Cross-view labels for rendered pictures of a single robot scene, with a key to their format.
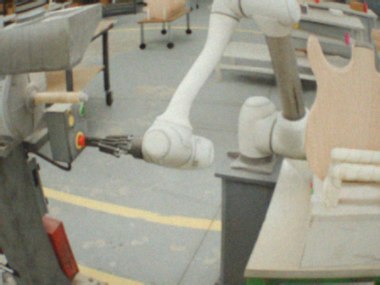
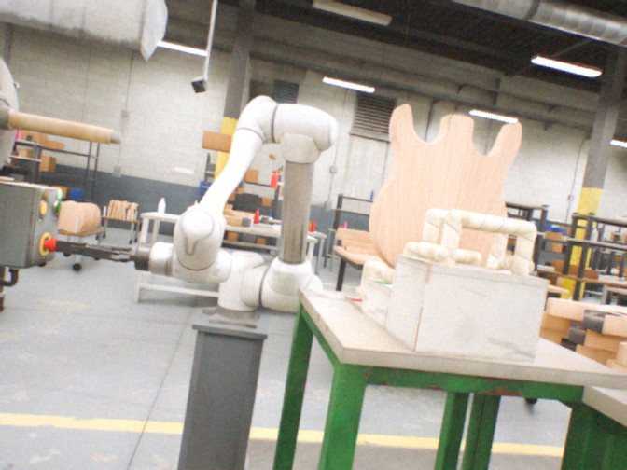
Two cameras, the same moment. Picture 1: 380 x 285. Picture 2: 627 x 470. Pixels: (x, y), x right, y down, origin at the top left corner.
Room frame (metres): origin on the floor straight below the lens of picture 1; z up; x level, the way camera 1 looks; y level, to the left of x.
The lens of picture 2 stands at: (0.18, 0.34, 1.16)
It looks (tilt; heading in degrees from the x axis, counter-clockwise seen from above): 3 degrees down; 330
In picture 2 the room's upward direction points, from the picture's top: 9 degrees clockwise
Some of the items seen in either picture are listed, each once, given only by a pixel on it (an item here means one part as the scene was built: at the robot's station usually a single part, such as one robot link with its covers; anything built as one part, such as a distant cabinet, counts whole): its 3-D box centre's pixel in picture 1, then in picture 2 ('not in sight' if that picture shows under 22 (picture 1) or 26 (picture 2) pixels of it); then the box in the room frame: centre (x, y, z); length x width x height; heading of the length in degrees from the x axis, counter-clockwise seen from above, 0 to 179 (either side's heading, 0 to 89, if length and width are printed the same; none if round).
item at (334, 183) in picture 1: (333, 191); (450, 241); (0.79, -0.31, 1.15); 0.03 x 0.03 x 0.09
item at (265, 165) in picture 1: (253, 154); (231, 311); (1.78, -0.25, 0.73); 0.22 x 0.18 x 0.06; 64
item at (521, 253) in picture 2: not in sight; (522, 252); (0.74, -0.47, 1.15); 0.03 x 0.03 x 0.09
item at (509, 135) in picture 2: not in sight; (502, 142); (0.92, -0.57, 1.41); 0.07 x 0.04 x 0.10; 74
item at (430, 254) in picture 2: (328, 192); (432, 251); (0.83, -0.31, 1.12); 0.11 x 0.03 x 0.03; 165
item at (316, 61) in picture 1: (320, 54); (406, 126); (0.99, -0.32, 1.40); 0.07 x 0.04 x 0.09; 74
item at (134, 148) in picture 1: (132, 146); (134, 255); (1.42, 0.18, 0.97); 0.09 x 0.08 x 0.07; 71
